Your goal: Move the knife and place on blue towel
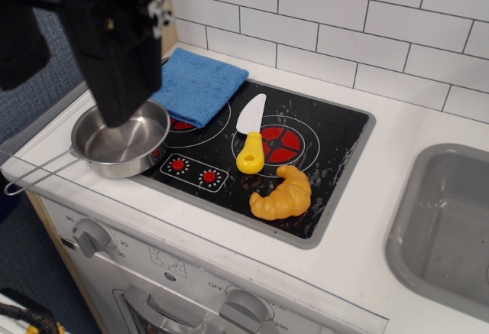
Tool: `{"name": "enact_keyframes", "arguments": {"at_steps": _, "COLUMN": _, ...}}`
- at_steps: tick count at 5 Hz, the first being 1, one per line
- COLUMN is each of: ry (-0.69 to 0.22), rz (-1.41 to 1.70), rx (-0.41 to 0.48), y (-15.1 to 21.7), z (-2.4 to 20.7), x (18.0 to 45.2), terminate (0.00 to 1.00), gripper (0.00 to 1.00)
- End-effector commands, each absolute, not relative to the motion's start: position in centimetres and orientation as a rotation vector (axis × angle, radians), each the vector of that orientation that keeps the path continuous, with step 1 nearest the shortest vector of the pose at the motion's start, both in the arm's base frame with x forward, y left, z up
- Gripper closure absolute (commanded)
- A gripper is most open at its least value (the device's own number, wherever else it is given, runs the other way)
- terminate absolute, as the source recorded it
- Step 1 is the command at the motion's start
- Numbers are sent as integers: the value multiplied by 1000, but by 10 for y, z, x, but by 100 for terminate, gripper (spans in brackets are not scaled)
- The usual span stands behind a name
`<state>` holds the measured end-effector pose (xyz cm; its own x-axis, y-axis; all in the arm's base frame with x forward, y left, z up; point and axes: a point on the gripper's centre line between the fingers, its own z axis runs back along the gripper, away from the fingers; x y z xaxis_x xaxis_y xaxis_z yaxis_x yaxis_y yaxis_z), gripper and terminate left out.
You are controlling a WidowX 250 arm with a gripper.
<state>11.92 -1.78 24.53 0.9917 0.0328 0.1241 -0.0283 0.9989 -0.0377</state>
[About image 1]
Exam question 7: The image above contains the grey left oven knob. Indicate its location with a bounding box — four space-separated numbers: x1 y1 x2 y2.
73 219 111 258

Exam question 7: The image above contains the small steel saucepan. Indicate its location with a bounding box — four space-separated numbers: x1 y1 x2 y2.
4 99 170 196

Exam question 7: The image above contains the grey toy sink basin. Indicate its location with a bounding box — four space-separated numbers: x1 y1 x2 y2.
385 144 488 321

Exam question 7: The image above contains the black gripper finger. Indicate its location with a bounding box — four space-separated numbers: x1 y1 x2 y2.
1 2 50 91
78 39 162 128

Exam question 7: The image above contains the yellow handled white toy knife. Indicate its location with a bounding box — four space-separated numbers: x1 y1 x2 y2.
236 93 267 174

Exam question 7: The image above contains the black toy stovetop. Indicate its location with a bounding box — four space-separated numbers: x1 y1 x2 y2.
137 80 376 249

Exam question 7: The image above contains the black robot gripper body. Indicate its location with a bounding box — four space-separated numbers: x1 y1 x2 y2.
0 0 173 50

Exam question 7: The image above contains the grey oven knob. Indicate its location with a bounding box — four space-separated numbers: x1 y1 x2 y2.
219 290 268 333
73 219 111 258

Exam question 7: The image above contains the silver oven door handle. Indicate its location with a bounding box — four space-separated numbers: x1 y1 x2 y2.
124 286 220 333

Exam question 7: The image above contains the blue folded towel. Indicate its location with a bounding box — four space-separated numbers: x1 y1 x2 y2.
151 48 249 128

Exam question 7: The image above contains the grey right oven knob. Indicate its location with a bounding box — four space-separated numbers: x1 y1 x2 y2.
219 290 268 333

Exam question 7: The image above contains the plastic toy croissant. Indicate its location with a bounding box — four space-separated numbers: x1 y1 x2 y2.
249 165 312 221

